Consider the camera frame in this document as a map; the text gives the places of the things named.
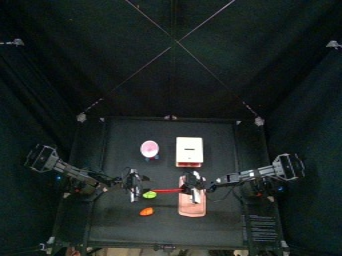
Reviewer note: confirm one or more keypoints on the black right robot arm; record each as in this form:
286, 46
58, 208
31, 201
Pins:
262, 172

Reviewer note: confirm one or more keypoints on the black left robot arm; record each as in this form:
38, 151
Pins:
67, 169

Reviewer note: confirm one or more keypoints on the green toy lime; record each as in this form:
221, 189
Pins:
150, 195

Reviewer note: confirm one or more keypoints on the pink cutting board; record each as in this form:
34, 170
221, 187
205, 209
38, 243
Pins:
191, 206

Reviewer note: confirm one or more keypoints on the orange toy food piece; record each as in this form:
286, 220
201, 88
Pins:
146, 211

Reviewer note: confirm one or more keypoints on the white box with red base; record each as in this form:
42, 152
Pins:
189, 150

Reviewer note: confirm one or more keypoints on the pink toy bowl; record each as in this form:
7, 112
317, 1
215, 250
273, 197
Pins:
150, 148

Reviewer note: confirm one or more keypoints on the white printed label sticker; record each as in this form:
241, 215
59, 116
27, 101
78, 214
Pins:
262, 229

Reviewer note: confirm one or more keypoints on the metal frame corner bracket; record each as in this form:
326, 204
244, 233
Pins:
333, 44
81, 117
16, 42
170, 117
260, 121

